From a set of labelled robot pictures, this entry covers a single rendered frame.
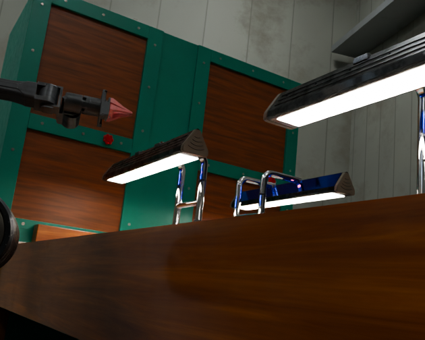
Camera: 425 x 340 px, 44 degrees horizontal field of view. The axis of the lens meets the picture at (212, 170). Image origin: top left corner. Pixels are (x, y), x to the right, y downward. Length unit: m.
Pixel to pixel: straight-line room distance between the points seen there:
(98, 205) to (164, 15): 2.73
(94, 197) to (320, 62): 3.22
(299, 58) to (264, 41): 0.35
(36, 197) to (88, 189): 0.20
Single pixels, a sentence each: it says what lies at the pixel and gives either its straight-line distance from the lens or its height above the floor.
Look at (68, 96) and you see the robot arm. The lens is 1.64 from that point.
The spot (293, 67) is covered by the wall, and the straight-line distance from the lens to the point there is 4.78.
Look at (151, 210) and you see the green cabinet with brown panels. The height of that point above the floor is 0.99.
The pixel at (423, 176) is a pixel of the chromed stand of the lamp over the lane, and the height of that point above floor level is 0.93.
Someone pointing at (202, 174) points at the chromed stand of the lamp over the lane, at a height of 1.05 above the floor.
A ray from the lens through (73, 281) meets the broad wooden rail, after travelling 1.06.
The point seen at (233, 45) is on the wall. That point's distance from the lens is 4.65.
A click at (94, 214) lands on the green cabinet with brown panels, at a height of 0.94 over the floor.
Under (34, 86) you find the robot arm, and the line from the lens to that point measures 1.65.
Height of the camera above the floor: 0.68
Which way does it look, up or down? 13 degrees up
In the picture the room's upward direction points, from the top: 6 degrees clockwise
